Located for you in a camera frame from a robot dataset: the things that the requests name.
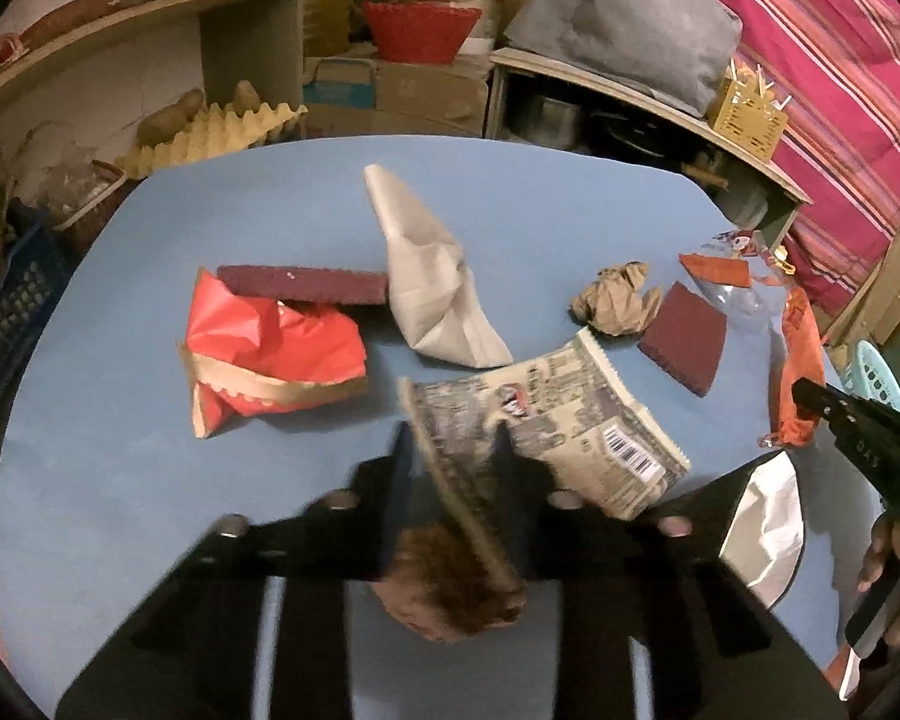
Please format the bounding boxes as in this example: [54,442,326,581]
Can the small wooden cabinet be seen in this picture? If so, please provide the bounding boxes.
[486,47,812,241]

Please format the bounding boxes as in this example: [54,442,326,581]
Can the yellow egg tray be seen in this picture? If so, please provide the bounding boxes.
[116,101,308,179]

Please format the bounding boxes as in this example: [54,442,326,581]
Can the curved wooden shelf unit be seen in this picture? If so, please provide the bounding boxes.
[0,0,305,166]

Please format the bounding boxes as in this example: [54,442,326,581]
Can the large potato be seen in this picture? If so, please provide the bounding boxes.
[136,88,206,145]

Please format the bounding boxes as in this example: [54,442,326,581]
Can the pink striped blanket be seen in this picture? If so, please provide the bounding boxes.
[525,0,900,316]

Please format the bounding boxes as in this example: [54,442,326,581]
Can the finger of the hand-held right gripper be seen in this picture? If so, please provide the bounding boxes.
[791,379,845,428]

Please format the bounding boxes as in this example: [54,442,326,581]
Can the blue plastic crate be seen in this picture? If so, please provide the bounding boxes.
[0,199,72,481]

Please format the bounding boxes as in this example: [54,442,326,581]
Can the maroon scouring pad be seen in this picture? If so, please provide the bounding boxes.
[216,264,391,306]
[637,281,728,397]

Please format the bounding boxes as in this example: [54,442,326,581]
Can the steel pot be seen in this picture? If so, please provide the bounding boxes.
[514,86,582,151]

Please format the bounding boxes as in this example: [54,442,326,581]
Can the red plastic basket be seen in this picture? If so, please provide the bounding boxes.
[362,2,481,65]

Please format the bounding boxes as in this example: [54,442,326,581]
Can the teal plastic basket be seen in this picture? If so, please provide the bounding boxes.
[840,340,900,421]

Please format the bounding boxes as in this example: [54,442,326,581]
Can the silver foil packet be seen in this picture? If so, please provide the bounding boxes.
[720,454,807,612]

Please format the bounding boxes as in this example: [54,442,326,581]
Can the beige printed snack packet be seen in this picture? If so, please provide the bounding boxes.
[397,330,692,593]

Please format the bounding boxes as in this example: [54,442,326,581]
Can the yellow woven basket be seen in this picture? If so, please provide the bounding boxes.
[707,60,790,160]

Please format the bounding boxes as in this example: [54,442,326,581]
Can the grey cloth bag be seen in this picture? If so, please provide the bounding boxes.
[504,0,743,117]

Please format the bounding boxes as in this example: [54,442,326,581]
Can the stack of cardboard boxes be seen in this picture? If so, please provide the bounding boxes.
[825,195,900,346]

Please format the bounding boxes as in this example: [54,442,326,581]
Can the brown fuzzy scrubber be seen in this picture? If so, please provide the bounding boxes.
[367,525,530,642]

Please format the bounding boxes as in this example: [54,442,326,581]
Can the red item on shelf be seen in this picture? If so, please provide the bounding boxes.
[0,34,27,83]

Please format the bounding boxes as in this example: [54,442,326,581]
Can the brown item on shelf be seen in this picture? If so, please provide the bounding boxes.
[19,0,121,46]

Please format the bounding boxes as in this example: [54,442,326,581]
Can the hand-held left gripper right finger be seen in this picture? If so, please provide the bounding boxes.
[491,424,848,720]

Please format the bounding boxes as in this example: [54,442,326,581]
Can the red wrapper with gold trim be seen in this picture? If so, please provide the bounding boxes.
[178,268,368,440]

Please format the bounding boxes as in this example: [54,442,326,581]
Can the black pan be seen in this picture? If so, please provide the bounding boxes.
[585,109,668,158]

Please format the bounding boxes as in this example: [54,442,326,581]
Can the cardboard box with blue print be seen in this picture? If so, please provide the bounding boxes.
[304,52,490,140]

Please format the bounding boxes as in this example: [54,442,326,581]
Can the orange crumpled wrapper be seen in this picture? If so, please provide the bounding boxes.
[757,286,826,451]

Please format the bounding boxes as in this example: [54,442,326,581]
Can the yellow broom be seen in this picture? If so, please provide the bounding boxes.
[304,0,353,57]

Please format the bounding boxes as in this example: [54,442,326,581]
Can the brown crumpled paper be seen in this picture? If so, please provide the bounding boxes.
[570,261,665,336]

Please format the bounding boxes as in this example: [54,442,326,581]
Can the white crumpled paper bag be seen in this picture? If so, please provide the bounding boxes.
[364,163,515,368]

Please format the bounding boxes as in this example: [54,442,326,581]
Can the clear plastic wrapper orange label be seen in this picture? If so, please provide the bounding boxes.
[679,229,796,331]

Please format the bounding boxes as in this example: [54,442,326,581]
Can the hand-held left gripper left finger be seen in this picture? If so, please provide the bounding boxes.
[56,424,421,720]

